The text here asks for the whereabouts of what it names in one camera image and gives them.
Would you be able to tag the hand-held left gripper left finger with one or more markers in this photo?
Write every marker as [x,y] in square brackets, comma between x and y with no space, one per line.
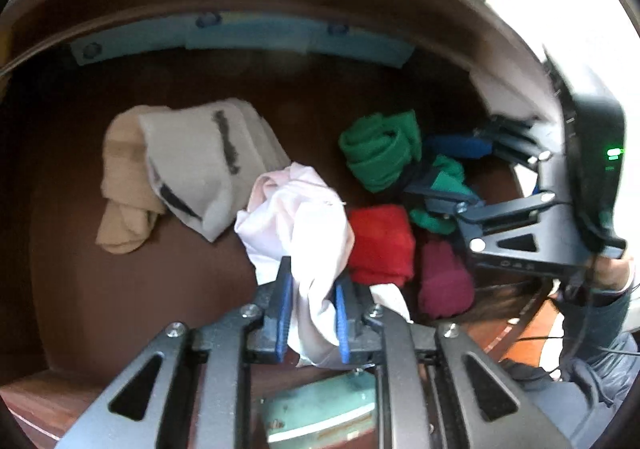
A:
[282,309]

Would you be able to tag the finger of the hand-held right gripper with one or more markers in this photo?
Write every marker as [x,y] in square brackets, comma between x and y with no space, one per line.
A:
[500,214]
[460,147]

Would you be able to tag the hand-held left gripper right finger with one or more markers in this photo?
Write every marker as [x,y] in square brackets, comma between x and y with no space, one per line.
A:
[342,324]

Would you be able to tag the pale pink underwear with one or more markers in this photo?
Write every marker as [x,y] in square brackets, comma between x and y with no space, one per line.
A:
[300,219]

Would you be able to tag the red knitted sock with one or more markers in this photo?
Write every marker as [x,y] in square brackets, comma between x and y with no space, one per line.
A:
[382,239]

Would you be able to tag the dark wooden drawer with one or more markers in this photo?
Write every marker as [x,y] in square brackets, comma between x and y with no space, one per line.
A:
[75,279]

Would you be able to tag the person's right hand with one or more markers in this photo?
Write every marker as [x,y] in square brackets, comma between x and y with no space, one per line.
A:
[612,274]

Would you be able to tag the rolled green cloth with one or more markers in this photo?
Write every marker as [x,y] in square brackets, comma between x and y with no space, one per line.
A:
[380,149]

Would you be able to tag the maroon cloth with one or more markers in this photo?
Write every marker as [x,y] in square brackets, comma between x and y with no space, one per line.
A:
[445,279]

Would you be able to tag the teal container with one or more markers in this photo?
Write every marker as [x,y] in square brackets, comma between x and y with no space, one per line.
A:
[320,409]

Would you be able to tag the white cloth with dark marks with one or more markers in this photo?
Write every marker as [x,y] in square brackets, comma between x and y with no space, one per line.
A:
[200,154]

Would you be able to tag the person's dark grey clothing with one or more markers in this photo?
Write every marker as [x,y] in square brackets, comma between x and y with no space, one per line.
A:
[600,394]

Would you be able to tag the tan sock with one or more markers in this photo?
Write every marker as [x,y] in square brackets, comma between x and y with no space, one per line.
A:
[125,169]

